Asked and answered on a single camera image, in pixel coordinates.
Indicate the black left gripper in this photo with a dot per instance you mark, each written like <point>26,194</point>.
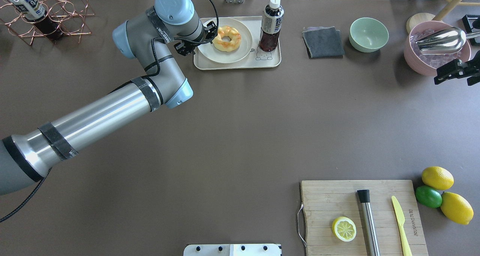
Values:
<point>185,48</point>

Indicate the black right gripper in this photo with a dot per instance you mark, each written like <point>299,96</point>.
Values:
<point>454,69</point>

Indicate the glazed twisted donut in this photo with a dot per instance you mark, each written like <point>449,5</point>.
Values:
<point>228,39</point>

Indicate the white round plate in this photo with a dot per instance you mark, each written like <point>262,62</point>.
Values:
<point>217,56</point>

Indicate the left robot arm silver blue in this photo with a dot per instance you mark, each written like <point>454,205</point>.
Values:
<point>27,159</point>

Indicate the cream rabbit tray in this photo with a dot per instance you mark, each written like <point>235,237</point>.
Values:
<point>255,59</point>

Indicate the steel ice scoop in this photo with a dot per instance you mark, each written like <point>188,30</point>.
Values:
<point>447,41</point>

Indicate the pink ice bowl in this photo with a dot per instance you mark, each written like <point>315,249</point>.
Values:
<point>427,64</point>

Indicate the standing dark tea bottle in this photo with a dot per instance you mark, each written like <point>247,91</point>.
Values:
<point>272,18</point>

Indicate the wooden mug tree stand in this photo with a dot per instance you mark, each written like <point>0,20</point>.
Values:
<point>420,17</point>

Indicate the mint green bowl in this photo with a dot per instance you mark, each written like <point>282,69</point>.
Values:
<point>368,35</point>

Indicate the yellow lemon far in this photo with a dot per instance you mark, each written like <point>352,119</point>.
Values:
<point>437,178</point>

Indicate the yellow lemon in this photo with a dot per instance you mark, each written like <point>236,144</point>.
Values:
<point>456,208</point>
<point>437,178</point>

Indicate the grey folded cloth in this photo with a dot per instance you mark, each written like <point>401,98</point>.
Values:
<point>323,42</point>

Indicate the green lime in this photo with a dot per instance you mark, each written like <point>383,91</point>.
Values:
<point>428,196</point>

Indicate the yellow lemon near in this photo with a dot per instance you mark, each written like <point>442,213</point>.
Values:
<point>456,208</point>

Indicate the wooden cutting board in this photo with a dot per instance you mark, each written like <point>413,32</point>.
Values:
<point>325,200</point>

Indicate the yellow plastic knife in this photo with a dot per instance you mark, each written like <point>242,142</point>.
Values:
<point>400,219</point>

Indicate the racked tea bottle upper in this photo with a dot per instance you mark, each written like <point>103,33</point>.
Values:
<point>36,13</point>

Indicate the half lemon slice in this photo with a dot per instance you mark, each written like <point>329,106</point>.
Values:
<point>344,229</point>

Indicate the steel black-tipped rod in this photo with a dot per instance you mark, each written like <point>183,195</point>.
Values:
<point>372,245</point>

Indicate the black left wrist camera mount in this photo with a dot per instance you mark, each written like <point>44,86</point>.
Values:
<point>185,47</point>

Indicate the copper wire bottle rack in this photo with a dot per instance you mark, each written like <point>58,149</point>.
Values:
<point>65,18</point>

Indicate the white camera post base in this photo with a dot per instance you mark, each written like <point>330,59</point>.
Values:
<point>245,249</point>

